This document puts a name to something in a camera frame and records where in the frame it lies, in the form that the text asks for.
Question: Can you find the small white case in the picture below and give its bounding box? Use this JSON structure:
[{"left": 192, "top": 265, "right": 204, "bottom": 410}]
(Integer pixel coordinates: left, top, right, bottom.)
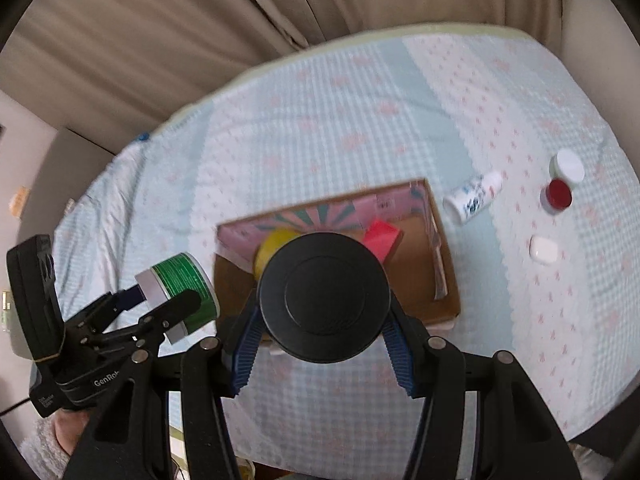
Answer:
[{"left": 529, "top": 235, "right": 560, "bottom": 265}]

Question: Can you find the red block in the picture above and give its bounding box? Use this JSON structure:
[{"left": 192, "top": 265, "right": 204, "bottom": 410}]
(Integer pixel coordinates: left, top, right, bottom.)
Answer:
[{"left": 362, "top": 218, "right": 404, "bottom": 264}]

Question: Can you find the beige curtain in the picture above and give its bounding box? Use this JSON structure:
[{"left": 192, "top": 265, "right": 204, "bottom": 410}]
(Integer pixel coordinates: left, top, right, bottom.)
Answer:
[{"left": 0, "top": 0, "right": 581, "bottom": 153}]

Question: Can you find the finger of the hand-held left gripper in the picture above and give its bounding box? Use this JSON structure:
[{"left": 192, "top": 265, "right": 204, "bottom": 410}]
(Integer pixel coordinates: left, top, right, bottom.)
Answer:
[
  {"left": 102, "top": 289, "right": 202, "bottom": 352},
  {"left": 75, "top": 285, "right": 147, "bottom": 335}
]

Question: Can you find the yellow round object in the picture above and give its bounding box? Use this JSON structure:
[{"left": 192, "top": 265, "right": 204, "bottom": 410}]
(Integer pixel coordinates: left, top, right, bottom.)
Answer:
[{"left": 253, "top": 227, "right": 302, "bottom": 282}]

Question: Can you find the person's left forearm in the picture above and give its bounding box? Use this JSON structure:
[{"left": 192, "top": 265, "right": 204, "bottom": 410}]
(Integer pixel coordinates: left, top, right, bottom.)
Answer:
[{"left": 19, "top": 406, "right": 96, "bottom": 480}]

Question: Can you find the green label jar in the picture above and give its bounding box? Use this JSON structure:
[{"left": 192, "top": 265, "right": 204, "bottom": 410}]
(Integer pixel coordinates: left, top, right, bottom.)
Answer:
[{"left": 134, "top": 252, "right": 221, "bottom": 346}]

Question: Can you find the white lid jar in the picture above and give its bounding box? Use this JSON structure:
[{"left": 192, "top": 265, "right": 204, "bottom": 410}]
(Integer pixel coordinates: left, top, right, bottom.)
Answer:
[{"left": 549, "top": 149, "right": 586, "bottom": 184}]

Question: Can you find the cardboard box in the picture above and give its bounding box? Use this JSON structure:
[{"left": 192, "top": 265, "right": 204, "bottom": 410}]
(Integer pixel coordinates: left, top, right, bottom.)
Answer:
[{"left": 214, "top": 176, "right": 462, "bottom": 346}]

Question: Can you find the white bottle with blue print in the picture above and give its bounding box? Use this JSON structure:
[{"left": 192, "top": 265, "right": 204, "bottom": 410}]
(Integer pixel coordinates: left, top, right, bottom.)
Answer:
[{"left": 442, "top": 170, "right": 505, "bottom": 225}]

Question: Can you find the light blue checked bedsheet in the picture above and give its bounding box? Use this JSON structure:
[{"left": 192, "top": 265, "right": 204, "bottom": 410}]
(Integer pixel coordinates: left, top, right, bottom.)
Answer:
[{"left": 30, "top": 22, "right": 640, "bottom": 466}]

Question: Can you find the black round jar lid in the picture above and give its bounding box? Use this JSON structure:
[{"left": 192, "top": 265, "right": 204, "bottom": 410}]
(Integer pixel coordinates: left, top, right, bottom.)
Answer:
[{"left": 257, "top": 232, "right": 392, "bottom": 362}]

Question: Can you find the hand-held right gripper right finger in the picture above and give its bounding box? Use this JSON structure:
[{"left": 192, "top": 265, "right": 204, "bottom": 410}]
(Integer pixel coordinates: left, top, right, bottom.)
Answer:
[{"left": 382, "top": 305, "right": 583, "bottom": 480}]

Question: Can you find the red lid jar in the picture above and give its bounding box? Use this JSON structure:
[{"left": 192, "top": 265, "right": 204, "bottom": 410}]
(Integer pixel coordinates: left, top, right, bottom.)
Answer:
[{"left": 540, "top": 179, "right": 574, "bottom": 214}]

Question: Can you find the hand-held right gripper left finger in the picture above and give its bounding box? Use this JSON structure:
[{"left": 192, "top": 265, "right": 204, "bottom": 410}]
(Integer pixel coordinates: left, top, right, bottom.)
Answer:
[{"left": 62, "top": 300, "right": 263, "bottom": 480}]

